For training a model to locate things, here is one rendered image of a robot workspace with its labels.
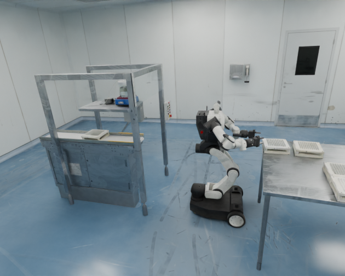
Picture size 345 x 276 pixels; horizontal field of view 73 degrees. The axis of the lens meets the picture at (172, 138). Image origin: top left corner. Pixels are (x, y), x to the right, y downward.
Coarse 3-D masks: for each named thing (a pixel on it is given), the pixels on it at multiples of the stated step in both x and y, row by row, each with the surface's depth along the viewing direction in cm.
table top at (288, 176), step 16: (320, 144) 257; (272, 160) 228; (288, 160) 226; (304, 160) 225; (320, 160) 223; (336, 160) 222; (272, 176) 202; (288, 176) 201; (304, 176) 199; (320, 176) 198; (272, 192) 181; (288, 192) 180; (304, 192) 179; (320, 192) 178
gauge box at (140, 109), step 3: (138, 108) 270; (141, 108) 274; (138, 111) 271; (141, 111) 275; (126, 114) 277; (129, 114) 276; (138, 114) 273; (141, 114) 275; (126, 117) 278; (129, 117) 277; (138, 117) 274; (141, 117) 276; (126, 120) 280; (129, 120) 279; (138, 120) 276; (141, 120) 276
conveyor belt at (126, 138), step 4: (48, 136) 307; (60, 136) 305; (64, 136) 304; (68, 136) 303; (72, 136) 302; (76, 136) 302; (80, 136) 301; (108, 136) 296; (112, 136) 295; (116, 136) 294; (120, 136) 294; (124, 136) 293; (128, 136) 292; (132, 136) 292; (104, 140) 284; (108, 140) 284; (112, 140) 283; (116, 140) 282; (120, 140) 282; (124, 140) 281; (128, 140) 280; (132, 140) 280; (140, 140) 281; (116, 144) 273
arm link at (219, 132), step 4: (216, 128) 223; (220, 128) 222; (216, 132) 221; (220, 132) 219; (224, 132) 220; (216, 136) 221; (220, 136) 216; (224, 136) 214; (228, 136) 214; (220, 140) 216; (224, 140) 216; (232, 140) 211; (220, 144) 216
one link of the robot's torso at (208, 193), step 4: (208, 184) 293; (212, 184) 295; (208, 188) 284; (208, 192) 280; (212, 192) 279; (216, 192) 279; (220, 192) 278; (208, 196) 282; (212, 196) 281; (216, 196) 280; (220, 196) 279
